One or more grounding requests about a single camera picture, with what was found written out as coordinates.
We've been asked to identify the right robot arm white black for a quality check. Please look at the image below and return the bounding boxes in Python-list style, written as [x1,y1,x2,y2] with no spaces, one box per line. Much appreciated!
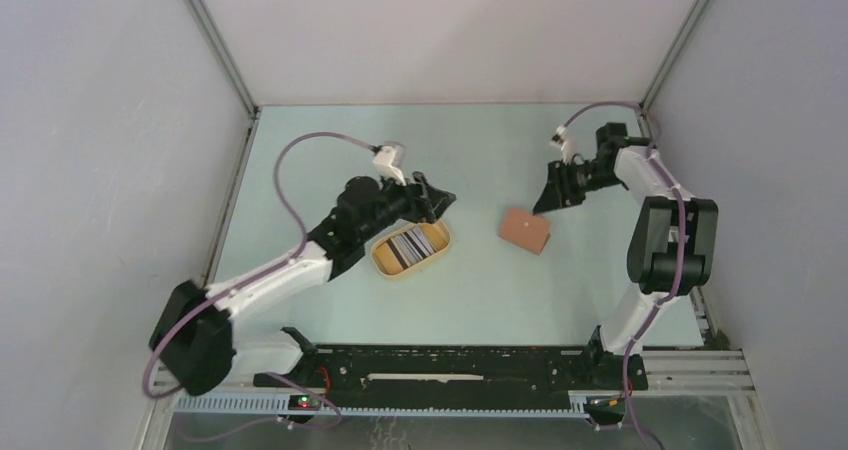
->
[532,123,719,388]

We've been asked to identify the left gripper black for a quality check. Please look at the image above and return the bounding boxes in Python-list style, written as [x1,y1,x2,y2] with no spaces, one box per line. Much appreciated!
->
[359,167,455,243]

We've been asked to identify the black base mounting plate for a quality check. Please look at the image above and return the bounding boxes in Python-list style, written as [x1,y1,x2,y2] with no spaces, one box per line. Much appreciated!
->
[285,345,648,410]

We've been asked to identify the brown leather card holder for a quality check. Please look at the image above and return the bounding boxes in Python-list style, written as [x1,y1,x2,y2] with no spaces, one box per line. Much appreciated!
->
[498,207,552,255]

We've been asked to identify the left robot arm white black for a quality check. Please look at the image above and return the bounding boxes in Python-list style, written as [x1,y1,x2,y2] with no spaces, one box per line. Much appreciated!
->
[149,172,457,396]

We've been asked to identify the right controller board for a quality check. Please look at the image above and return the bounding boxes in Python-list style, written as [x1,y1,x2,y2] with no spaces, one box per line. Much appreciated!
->
[586,397,626,415]

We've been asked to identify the white cable duct strip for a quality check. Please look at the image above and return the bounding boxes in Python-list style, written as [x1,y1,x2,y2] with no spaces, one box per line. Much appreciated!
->
[175,392,589,419]

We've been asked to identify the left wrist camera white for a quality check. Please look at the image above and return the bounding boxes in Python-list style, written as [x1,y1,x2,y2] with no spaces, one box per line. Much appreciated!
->
[372,141,407,186]

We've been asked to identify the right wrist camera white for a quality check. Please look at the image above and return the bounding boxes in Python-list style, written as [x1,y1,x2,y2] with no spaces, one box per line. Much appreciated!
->
[549,124,579,164]

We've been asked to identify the oval wooden tray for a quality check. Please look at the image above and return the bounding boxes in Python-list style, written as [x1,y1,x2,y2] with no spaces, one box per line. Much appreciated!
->
[370,220,452,280]

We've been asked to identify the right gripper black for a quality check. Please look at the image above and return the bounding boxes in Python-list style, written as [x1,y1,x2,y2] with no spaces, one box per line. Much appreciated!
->
[532,158,623,214]

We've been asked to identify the left controller board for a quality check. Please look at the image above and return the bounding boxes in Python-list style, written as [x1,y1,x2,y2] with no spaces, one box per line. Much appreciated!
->
[287,394,323,411]

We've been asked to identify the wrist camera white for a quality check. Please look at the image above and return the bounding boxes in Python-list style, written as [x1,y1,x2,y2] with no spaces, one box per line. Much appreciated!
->
[549,124,579,164]
[372,141,407,186]

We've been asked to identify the striped cards in tray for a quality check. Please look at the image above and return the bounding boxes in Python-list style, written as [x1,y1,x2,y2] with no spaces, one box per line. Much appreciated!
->
[386,226,437,270]

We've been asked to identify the controller board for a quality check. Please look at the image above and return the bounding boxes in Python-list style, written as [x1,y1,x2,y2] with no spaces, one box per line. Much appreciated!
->
[586,397,626,415]
[287,394,323,411]

